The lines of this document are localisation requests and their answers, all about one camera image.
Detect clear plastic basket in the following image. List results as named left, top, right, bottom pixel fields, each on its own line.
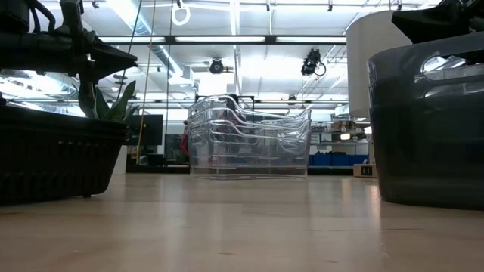
left=188, top=94, right=312, bottom=125
left=188, top=107, right=312, bottom=133
left=188, top=116, right=312, bottom=143
left=187, top=126, right=313, bottom=181

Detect metal storage shelf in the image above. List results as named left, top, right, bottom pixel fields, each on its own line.
left=309, top=119, right=371, bottom=168

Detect LED light bar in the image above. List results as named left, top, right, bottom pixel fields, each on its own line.
left=97, top=35, right=348, bottom=46

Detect yellow hanging cable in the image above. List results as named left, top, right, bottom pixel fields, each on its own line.
left=135, top=0, right=157, bottom=164

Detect white hanging ring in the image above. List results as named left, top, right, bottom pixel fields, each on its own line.
left=171, top=0, right=191, bottom=27

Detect blue storage bins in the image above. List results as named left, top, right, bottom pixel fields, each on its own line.
left=308, top=153, right=369, bottom=168

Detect thin black hanging cable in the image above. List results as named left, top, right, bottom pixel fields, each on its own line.
left=164, top=0, right=174, bottom=153
left=115, top=0, right=144, bottom=101

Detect black hanging camera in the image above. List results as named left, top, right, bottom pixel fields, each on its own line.
left=300, top=48, right=327, bottom=77

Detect black monitor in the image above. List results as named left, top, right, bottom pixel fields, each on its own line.
left=126, top=114, right=165, bottom=147

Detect snake plant in white pot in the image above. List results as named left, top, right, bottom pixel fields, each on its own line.
left=93, top=79, right=140, bottom=124

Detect black round hanging lamp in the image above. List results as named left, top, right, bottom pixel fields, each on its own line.
left=208, top=57, right=225, bottom=75

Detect grey translucent plastic basket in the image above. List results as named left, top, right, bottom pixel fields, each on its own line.
left=369, top=81, right=484, bottom=212
left=368, top=32, right=484, bottom=103

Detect small cardboard box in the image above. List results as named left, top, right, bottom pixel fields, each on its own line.
left=352, top=162, right=378, bottom=179

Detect black slotted plastic basket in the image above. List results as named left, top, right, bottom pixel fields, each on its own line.
left=0, top=104, right=132, bottom=208

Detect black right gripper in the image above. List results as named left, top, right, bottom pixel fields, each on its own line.
left=391, top=0, right=484, bottom=45

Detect white cylinder container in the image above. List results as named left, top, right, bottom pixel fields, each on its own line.
left=346, top=10, right=414, bottom=119

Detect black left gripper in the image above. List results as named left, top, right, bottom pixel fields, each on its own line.
left=0, top=0, right=139, bottom=119

